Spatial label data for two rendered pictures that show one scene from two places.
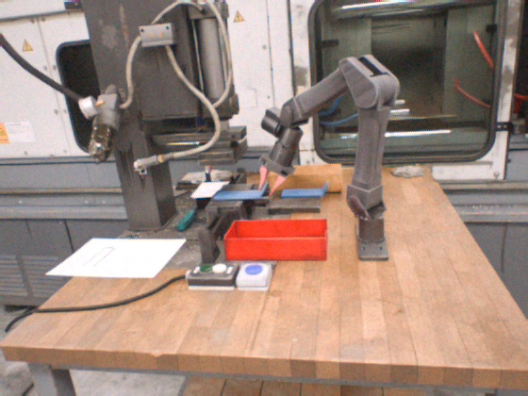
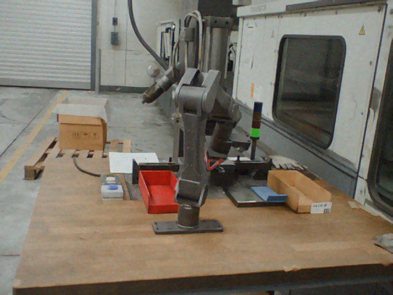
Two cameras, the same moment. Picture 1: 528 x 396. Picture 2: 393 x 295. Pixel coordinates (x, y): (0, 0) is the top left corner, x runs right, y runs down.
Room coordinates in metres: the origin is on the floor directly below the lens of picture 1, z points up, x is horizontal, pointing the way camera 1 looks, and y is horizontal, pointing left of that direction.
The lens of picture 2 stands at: (0.47, -1.31, 1.44)
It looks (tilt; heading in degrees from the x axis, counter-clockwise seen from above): 14 degrees down; 63
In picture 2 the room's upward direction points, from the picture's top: 4 degrees clockwise
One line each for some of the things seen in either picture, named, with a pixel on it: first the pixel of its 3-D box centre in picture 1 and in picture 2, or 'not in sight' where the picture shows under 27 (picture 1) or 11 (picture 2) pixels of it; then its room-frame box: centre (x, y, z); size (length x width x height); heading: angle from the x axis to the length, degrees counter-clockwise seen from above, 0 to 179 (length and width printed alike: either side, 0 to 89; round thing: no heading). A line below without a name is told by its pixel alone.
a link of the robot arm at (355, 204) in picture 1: (367, 204); (190, 193); (0.99, -0.26, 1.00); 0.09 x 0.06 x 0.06; 131
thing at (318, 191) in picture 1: (305, 189); (268, 191); (1.36, -0.14, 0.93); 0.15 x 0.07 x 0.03; 80
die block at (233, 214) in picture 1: (233, 208); (205, 173); (1.23, 0.10, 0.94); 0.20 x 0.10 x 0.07; 168
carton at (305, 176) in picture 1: (305, 179); (297, 191); (1.47, -0.16, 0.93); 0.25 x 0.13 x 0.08; 78
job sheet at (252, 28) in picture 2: not in sight; (249, 45); (2.23, 1.45, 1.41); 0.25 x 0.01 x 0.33; 75
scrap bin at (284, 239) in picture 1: (277, 239); (161, 190); (1.00, -0.03, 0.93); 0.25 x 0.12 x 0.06; 78
